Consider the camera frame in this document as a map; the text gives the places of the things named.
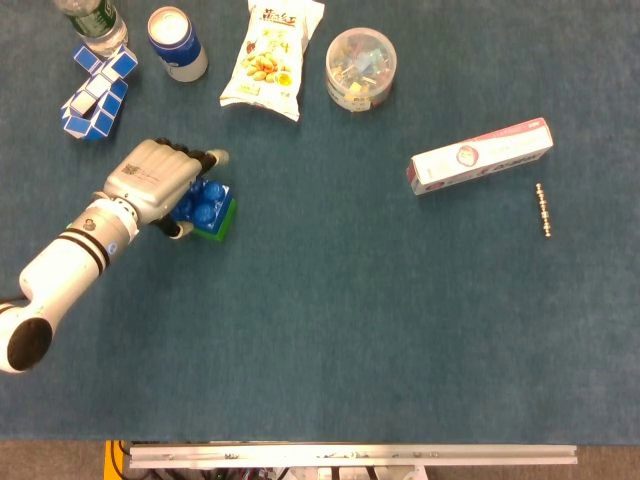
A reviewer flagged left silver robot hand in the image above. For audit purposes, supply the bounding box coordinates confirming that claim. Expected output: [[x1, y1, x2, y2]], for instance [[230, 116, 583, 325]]
[[102, 138, 231, 241]]

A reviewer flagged blue toy building block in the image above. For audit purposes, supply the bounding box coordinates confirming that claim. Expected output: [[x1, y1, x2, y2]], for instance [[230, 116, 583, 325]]
[[169, 177, 234, 232]]

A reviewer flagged green toy building block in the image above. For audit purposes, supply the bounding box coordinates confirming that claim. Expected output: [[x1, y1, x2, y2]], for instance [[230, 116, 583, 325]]
[[192, 197, 239, 244]]

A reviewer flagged blue and white snake puzzle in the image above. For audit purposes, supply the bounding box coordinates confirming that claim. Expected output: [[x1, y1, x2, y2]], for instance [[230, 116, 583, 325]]
[[60, 43, 139, 141]]

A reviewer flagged blue and white drink can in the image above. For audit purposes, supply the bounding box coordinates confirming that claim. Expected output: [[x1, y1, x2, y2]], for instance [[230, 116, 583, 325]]
[[146, 5, 209, 83]]

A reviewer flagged clear green-label water bottle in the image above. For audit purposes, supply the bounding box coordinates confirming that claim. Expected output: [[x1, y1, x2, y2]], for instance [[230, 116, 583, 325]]
[[53, 0, 130, 59]]

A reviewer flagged white nut snack bag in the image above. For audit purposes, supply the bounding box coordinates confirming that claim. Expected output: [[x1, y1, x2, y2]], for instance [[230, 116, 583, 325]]
[[218, 0, 326, 123]]

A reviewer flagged teal felt table mat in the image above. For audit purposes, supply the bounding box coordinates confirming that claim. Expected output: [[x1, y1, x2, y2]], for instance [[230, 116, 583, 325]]
[[0, 0, 640, 444]]

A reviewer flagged clear jar of binder clips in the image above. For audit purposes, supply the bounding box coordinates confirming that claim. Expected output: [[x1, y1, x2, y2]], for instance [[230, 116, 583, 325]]
[[325, 27, 399, 114]]

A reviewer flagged white pink toothpaste box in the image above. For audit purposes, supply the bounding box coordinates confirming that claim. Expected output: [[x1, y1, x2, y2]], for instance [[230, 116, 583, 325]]
[[405, 117, 555, 197]]

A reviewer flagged silver beaded metal rod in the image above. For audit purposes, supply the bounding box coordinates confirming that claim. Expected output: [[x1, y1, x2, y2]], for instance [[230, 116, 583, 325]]
[[535, 182, 554, 240]]

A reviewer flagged aluminium frame rail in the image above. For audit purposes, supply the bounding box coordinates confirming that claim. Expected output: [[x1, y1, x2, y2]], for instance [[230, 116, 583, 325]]
[[128, 441, 579, 470]]

